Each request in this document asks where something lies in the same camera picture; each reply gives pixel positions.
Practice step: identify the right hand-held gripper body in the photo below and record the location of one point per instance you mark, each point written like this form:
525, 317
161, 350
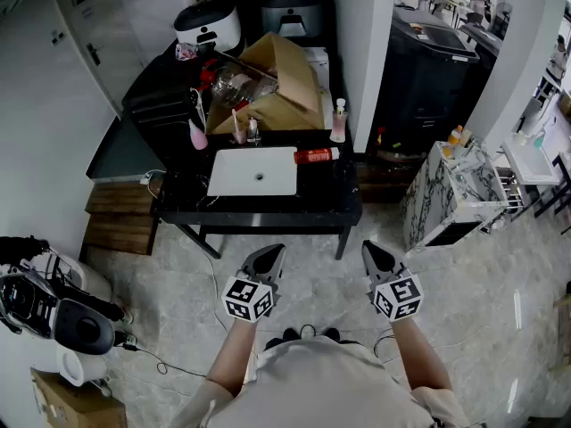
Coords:
399, 297

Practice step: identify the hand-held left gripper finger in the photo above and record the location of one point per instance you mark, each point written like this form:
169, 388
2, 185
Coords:
256, 261
277, 268

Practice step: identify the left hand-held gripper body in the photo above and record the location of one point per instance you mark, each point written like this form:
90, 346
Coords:
243, 299

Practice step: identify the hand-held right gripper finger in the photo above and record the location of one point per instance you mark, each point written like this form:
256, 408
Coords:
388, 261
369, 265

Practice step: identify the red bottle with white cap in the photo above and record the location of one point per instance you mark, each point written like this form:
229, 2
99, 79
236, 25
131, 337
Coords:
316, 155

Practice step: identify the person's right forearm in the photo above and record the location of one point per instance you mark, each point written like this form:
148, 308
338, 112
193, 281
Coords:
417, 355

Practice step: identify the person's left forearm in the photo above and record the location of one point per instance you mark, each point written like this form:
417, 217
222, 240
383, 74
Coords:
234, 355

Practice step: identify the pink vase-shaped bottle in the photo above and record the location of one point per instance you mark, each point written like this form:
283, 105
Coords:
198, 138

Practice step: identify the orange bottle with white cap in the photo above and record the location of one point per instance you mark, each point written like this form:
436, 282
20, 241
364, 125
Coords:
455, 141

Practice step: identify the pink pump bottle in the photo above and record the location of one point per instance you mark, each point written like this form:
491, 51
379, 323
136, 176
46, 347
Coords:
338, 125

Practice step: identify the person's left black shoe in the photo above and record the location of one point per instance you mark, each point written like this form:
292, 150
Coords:
292, 334

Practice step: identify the person's black shoe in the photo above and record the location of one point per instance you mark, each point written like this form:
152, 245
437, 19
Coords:
332, 334
292, 334

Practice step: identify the dark wooden floor plinth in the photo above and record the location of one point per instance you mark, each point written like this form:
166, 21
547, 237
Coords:
383, 185

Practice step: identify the person's right black shoe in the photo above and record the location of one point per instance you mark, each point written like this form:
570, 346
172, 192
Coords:
332, 334

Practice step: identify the black marble vanity table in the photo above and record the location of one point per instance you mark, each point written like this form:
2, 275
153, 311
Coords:
321, 185

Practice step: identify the white rectangular sink basin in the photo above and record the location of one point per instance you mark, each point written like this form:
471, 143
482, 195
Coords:
250, 167

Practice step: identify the white marble-pattern cabinet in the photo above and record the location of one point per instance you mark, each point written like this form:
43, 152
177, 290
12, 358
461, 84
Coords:
464, 194

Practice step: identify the round dark tray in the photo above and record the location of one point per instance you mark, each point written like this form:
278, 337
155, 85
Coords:
401, 154

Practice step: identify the person's beige shirt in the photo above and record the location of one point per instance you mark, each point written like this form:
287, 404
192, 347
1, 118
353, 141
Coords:
321, 386

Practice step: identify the small red yellow object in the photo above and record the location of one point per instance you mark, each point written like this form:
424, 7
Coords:
381, 136

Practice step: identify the pink cup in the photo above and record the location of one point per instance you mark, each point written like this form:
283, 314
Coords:
239, 136

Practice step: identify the chrome faucet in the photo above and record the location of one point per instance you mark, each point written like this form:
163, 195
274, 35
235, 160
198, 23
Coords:
254, 132

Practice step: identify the white power adapter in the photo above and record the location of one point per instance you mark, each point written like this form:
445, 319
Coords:
147, 178

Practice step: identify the dark wooden staircase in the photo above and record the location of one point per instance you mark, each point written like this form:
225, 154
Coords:
120, 221

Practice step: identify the grey padded chair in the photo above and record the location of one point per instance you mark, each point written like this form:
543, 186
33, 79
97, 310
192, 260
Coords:
87, 328

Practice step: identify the dark grey landing platform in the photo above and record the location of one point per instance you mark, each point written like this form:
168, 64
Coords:
120, 158

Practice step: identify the white cylindrical appliance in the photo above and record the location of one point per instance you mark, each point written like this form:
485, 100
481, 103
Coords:
82, 366

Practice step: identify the black microwave oven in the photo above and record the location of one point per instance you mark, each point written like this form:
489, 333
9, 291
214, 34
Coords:
156, 114

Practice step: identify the large black appliance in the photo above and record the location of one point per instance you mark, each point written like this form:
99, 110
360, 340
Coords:
424, 83

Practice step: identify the large open cardboard box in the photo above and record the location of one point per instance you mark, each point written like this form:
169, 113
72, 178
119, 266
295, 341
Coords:
285, 69

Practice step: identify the flat cardboard box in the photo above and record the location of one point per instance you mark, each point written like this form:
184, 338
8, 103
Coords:
76, 406

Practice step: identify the white rounded appliance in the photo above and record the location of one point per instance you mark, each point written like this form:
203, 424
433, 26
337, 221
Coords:
322, 67

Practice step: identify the pink snack packet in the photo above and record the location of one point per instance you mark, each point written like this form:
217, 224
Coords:
186, 51

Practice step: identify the white and black cooker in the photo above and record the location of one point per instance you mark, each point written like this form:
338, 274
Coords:
207, 20

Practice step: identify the grey and black cooker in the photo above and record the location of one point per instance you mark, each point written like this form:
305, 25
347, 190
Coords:
292, 16

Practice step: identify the white door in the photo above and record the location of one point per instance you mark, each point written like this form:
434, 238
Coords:
102, 34

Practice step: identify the black metal frame table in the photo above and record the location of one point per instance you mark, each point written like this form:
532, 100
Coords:
553, 194

